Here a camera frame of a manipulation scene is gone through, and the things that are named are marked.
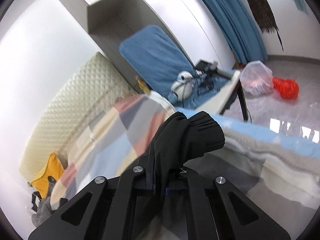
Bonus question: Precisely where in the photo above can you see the black puffer jacket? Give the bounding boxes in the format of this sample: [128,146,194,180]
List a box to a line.
[125,111,226,240]

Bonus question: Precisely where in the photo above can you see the grey fleece garment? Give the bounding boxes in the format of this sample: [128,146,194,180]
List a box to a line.
[31,197,54,227]

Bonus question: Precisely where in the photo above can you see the yellow pillow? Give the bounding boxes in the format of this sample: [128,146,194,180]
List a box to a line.
[31,153,66,199]

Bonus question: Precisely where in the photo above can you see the patchwork checkered duvet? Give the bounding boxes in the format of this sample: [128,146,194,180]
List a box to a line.
[49,93,320,210]

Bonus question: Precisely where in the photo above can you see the white headphones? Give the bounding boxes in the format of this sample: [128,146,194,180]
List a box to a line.
[171,71,194,101]

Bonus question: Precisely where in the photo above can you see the cream quilted headboard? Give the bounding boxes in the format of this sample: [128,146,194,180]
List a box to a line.
[18,52,136,182]

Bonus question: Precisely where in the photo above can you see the clear plastic bag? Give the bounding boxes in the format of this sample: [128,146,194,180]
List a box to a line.
[240,61,274,96]

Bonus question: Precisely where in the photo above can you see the red plastic bag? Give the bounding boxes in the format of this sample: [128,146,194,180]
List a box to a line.
[272,77,299,100]

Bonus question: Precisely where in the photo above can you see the blue towel covered chair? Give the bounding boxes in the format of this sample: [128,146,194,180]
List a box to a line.
[119,25,228,109]

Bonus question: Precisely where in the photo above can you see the blue curtain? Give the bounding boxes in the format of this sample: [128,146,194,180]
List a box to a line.
[202,0,267,64]

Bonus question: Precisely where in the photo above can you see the grey white wardrobe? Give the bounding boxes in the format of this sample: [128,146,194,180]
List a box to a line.
[59,0,235,89]

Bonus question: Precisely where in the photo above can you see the hanging dark patterned garment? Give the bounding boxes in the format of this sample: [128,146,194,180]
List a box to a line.
[247,0,284,49]

